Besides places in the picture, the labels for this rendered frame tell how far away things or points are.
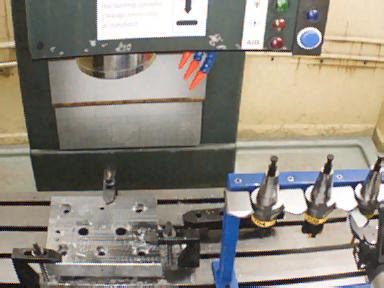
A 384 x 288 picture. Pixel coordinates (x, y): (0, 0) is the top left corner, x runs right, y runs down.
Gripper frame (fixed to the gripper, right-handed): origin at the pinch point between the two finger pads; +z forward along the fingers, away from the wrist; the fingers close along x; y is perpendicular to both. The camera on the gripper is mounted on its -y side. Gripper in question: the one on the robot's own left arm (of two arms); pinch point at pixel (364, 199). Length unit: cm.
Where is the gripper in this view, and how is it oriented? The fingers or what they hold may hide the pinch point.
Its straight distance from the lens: 120.4
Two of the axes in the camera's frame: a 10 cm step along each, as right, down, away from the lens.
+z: -1.4, -6.7, 7.2
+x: 9.8, -0.3, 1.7
